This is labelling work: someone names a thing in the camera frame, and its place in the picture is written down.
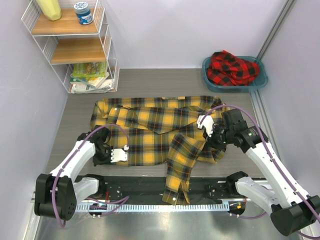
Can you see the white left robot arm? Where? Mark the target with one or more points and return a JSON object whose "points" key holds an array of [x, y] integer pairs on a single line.
{"points": [[58, 193]]}

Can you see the white wire shelf rack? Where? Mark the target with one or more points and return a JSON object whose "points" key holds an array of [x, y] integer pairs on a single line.
{"points": [[65, 42]]}

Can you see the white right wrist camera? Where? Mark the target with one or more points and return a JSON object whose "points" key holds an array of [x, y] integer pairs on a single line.
{"points": [[207, 123]]}

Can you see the green picture book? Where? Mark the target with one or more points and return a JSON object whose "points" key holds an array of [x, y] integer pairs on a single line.
{"points": [[89, 69]]}

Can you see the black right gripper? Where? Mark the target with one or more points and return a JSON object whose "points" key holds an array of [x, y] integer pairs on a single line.
{"points": [[211, 141]]}

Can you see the white slotted cable duct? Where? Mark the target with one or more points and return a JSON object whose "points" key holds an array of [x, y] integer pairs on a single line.
{"points": [[94, 207]]}

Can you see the teal plastic basket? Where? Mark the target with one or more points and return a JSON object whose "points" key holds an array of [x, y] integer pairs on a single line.
{"points": [[259, 82]]}

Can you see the red plaid long sleeve shirt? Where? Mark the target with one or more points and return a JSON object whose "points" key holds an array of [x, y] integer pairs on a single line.
{"points": [[228, 70]]}

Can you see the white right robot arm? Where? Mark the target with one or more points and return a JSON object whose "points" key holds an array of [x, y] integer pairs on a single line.
{"points": [[290, 207]]}

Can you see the stack of books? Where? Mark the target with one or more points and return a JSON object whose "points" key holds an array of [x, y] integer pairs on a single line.
{"points": [[92, 85]]}

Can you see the blue lidded jar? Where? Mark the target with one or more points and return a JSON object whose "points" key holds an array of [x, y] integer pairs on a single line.
{"points": [[83, 13]]}

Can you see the aluminium frame rail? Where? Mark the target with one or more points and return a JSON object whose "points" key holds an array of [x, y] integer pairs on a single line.
{"points": [[283, 14]]}

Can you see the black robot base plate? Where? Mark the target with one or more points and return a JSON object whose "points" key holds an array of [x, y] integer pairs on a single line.
{"points": [[147, 190]]}

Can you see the yellow plaid long sleeve shirt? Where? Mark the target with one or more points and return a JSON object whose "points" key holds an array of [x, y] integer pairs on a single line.
{"points": [[162, 130]]}

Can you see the yellow plastic bottle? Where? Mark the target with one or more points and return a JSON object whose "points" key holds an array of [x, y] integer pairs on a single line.
{"points": [[50, 8]]}

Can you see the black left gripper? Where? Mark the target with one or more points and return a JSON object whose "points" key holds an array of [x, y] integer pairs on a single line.
{"points": [[96, 161]]}

